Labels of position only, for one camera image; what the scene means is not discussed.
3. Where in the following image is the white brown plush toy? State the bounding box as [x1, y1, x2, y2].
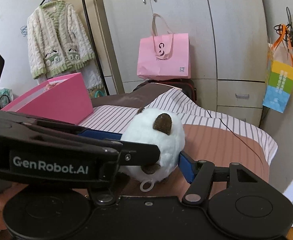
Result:
[119, 108, 185, 192]

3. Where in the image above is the black hard case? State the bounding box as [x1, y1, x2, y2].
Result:
[133, 79, 197, 102]

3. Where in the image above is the striped brown bed cover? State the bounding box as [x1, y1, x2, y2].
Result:
[77, 82, 279, 198]

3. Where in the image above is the grey wardrobe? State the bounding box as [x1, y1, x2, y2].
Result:
[95, 0, 267, 125]

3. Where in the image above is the cream green knit cardigan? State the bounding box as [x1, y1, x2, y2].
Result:
[27, 0, 95, 79]

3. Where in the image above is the white lace garment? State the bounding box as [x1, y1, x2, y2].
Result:
[36, 60, 104, 99]

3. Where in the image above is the pink tote bag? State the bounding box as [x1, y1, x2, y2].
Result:
[137, 14, 191, 81]

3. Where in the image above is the pink storage box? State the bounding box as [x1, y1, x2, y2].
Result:
[2, 73, 93, 125]

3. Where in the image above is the colourful paper gift bag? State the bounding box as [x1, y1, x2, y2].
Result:
[262, 24, 293, 113]

